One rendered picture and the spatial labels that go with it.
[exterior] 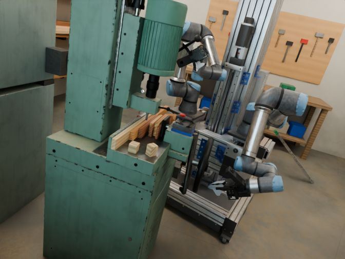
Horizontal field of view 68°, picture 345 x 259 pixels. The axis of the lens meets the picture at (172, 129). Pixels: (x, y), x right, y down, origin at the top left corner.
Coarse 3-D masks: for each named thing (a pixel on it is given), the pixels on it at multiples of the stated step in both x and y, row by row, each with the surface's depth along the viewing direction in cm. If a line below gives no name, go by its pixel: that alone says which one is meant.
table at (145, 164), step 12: (144, 144) 115; (156, 144) 118; (168, 144) 121; (108, 156) 106; (120, 156) 105; (132, 156) 103; (144, 156) 105; (156, 156) 107; (180, 156) 121; (132, 168) 105; (144, 168) 103; (156, 168) 108
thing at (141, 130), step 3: (153, 117) 136; (156, 117) 137; (150, 120) 131; (147, 123) 127; (141, 126) 121; (144, 126) 122; (147, 126) 125; (141, 129) 119; (144, 129) 122; (147, 129) 127; (138, 132) 120; (141, 132) 119; (144, 132) 123; (147, 132) 128; (138, 135) 120; (141, 135) 120
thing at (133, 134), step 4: (160, 112) 149; (164, 112) 158; (152, 116) 140; (140, 124) 125; (136, 128) 120; (132, 132) 115; (136, 132) 117; (132, 136) 115; (136, 136) 119; (132, 140) 116
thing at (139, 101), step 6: (132, 96) 124; (138, 96) 123; (144, 96) 125; (132, 102) 125; (138, 102) 124; (144, 102) 123; (150, 102) 122; (156, 102) 122; (138, 108) 125; (144, 108) 124; (150, 108) 123; (156, 108) 123
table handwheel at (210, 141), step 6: (210, 138) 124; (210, 144) 120; (204, 150) 117; (210, 150) 138; (204, 156) 115; (186, 162) 129; (192, 162) 128; (198, 162) 127; (204, 162) 115; (198, 168) 115; (204, 168) 126; (198, 174) 115; (198, 180) 116; (198, 186) 118
